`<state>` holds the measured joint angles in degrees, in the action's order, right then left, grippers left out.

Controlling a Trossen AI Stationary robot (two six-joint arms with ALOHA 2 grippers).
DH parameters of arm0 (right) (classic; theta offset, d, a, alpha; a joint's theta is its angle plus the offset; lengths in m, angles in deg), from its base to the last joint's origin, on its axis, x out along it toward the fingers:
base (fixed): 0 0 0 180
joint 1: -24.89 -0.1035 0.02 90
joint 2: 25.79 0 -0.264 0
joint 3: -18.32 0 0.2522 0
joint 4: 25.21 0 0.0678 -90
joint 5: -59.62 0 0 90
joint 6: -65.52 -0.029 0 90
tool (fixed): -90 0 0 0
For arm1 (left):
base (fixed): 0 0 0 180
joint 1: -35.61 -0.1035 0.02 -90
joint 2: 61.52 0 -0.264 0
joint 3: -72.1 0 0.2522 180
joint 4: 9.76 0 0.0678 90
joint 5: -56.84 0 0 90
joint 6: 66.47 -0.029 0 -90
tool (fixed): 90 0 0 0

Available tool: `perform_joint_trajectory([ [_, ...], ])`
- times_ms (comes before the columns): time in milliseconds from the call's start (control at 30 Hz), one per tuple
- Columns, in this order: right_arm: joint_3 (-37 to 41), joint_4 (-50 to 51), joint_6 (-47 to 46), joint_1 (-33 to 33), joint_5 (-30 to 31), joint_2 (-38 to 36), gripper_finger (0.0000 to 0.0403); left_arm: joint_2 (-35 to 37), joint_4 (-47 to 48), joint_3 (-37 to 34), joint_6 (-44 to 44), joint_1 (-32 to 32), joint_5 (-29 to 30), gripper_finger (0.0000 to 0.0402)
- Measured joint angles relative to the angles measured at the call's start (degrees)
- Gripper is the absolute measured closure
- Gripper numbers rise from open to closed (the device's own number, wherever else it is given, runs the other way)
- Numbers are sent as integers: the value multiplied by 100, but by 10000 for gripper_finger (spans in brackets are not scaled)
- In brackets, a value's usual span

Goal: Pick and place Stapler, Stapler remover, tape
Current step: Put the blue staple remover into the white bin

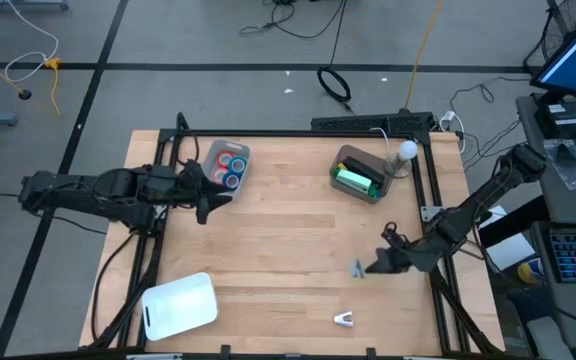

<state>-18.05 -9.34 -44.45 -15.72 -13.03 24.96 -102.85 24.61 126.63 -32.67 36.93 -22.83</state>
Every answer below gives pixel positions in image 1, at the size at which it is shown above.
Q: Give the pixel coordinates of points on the yellow and blue object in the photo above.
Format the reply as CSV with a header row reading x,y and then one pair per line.
x,y
528,272

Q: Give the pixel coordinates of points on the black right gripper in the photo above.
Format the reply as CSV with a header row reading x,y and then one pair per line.
x,y
415,255

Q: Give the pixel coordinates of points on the blue staple remover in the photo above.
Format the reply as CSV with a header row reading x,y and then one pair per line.
x,y
358,270

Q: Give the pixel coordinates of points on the yellow plastic stapler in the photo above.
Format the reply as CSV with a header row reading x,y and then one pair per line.
x,y
341,167

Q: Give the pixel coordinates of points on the white power adapter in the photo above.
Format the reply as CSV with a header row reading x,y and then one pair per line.
x,y
448,117

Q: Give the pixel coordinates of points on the white bulb lamp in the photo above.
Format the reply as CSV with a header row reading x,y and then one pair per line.
x,y
408,148

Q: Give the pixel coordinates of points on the black perforated power strip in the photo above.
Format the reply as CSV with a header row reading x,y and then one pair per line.
x,y
358,122

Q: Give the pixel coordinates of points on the silver staple remover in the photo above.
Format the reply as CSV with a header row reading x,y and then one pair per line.
x,y
340,320

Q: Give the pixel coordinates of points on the silver metal bracket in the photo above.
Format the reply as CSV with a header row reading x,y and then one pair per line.
x,y
427,214

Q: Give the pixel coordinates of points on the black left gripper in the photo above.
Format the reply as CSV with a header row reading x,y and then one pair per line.
x,y
198,190

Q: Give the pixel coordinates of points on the black mini computer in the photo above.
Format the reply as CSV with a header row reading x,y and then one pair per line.
x,y
563,122

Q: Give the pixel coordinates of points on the teal blue tape roll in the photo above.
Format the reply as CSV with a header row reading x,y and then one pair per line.
x,y
238,157

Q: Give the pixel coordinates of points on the red tape roll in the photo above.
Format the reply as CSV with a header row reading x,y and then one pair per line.
x,y
224,153

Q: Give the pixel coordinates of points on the mint green stapler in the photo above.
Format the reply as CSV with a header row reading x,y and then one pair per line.
x,y
354,181

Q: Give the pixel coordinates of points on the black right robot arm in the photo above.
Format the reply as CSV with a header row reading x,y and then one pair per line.
x,y
483,200

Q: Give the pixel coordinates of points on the grey translucent storage bin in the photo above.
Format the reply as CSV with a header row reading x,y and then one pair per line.
x,y
352,152

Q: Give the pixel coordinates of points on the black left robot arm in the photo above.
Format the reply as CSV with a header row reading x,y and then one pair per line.
x,y
93,195

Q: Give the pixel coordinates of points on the grey keyboard desk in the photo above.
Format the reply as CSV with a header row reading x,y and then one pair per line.
x,y
568,300

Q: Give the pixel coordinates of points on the white plastic cutting board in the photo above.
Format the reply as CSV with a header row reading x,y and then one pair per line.
x,y
180,305

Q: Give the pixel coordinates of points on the black stapler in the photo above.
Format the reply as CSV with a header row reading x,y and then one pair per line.
x,y
365,171

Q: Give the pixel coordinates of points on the black aluminium table frame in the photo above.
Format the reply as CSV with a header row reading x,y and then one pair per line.
x,y
268,133

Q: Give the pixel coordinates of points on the yellow rod with black tip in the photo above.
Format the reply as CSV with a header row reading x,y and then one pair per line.
x,y
24,94

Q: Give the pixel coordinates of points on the white plastic storage bin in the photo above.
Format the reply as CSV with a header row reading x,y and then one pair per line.
x,y
218,146

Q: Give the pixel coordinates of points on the grey cart base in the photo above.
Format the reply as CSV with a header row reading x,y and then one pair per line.
x,y
18,5

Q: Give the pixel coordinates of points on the white paper sheet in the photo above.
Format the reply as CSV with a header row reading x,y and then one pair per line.
x,y
510,252

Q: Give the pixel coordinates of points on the clear plastic bag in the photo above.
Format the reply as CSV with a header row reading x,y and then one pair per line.
x,y
568,165

